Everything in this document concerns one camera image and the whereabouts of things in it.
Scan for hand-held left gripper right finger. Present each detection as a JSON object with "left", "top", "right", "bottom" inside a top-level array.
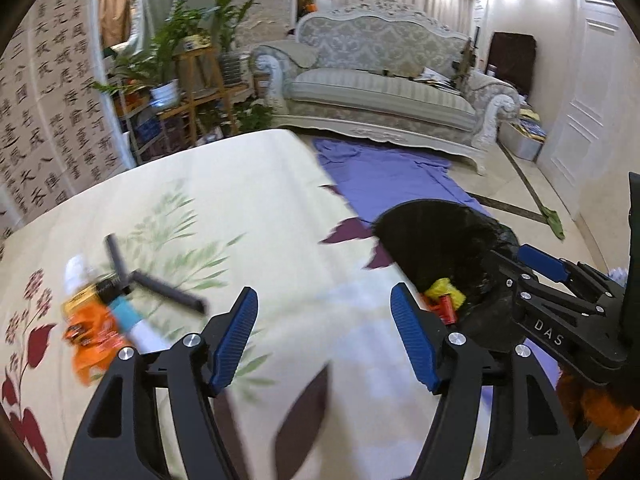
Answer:
[{"left": 390, "top": 282, "right": 586, "bottom": 480}]

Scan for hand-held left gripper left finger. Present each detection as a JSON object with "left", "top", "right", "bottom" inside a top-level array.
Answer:
[{"left": 62, "top": 286, "right": 259, "bottom": 480}]

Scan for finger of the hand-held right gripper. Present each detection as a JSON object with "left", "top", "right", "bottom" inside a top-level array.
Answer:
[
  {"left": 517, "top": 244, "right": 626, "bottom": 306},
  {"left": 484, "top": 249, "right": 538, "bottom": 311}
]

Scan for red bottle with black cap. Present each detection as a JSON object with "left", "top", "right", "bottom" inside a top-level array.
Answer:
[{"left": 435, "top": 297, "right": 458, "bottom": 326}]

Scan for yellow foam net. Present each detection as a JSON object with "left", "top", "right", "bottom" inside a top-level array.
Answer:
[{"left": 424, "top": 277, "right": 466, "bottom": 308}]

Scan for black trash bag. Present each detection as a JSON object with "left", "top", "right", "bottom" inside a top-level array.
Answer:
[{"left": 372, "top": 200, "right": 523, "bottom": 353}]

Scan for white and blue tube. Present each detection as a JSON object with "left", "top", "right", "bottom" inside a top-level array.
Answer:
[{"left": 110, "top": 297, "right": 166, "bottom": 353}]

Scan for green mop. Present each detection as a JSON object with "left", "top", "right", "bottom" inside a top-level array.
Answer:
[{"left": 500, "top": 145, "right": 566, "bottom": 241}]

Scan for black folding stick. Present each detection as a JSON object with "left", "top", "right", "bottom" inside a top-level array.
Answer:
[{"left": 104, "top": 234, "right": 208, "bottom": 316}]

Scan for grey storage box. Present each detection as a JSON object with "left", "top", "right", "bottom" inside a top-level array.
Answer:
[{"left": 497, "top": 120, "right": 546, "bottom": 161}]

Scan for orange plastic bag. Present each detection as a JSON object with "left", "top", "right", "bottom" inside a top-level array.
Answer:
[{"left": 62, "top": 307, "right": 133, "bottom": 386}]

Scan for purple cloth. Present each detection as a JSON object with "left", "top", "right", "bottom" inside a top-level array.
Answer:
[{"left": 312, "top": 137, "right": 563, "bottom": 386}]

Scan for floral printed tablecloth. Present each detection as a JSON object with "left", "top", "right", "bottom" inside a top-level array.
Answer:
[{"left": 0, "top": 129, "right": 501, "bottom": 480}]

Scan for yellow brown small box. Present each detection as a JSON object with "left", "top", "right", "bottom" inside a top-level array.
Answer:
[{"left": 60, "top": 282, "right": 118, "bottom": 318}]

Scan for white panelled door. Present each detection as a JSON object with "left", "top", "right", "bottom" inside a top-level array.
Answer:
[{"left": 537, "top": 5, "right": 640, "bottom": 261}]

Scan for white crumpled tissue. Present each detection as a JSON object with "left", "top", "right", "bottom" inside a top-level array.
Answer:
[{"left": 62, "top": 255, "right": 93, "bottom": 293}]

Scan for papers on sofa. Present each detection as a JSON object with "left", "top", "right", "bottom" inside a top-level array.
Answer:
[{"left": 415, "top": 67, "right": 461, "bottom": 91}]

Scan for toy rifle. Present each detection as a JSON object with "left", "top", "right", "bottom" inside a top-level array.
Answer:
[{"left": 450, "top": 32, "right": 481, "bottom": 93}]

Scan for dark brown cabinet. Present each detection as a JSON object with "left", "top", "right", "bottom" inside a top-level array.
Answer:
[{"left": 487, "top": 31, "right": 537, "bottom": 96}]

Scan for ornate grey white sofa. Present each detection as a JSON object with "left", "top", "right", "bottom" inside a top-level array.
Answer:
[{"left": 249, "top": 0, "right": 523, "bottom": 176}]

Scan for low green leafy plant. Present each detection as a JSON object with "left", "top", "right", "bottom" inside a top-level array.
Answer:
[{"left": 232, "top": 100, "right": 276, "bottom": 133}]

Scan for wooden plant stand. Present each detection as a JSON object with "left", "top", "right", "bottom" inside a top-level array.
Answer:
[{"left": 160, "top": 47, "right": 256, "bottom": 141}]

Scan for plant in white pot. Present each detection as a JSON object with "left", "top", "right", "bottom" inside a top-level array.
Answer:
[{"left": 92, "top": 45, "right": 181, "bottom": 108}]

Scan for calligraphy paper sheet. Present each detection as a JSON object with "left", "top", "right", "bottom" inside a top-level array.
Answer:
[
  {"left": 0, "top": 50, "right": 81, "bottom": 226},
  {"left": 25, "top": 0, "right": 136, "bottom": 196}
]

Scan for plant in yellow patterned pot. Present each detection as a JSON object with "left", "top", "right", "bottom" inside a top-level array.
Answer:
[{"left": 150, "top": 2, "right": 211, "bottom": 56}]

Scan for tall plant in dark pot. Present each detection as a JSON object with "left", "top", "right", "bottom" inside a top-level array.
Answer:
[{"left": 205, "top": 0, "right": 256, "bottom": 86}]

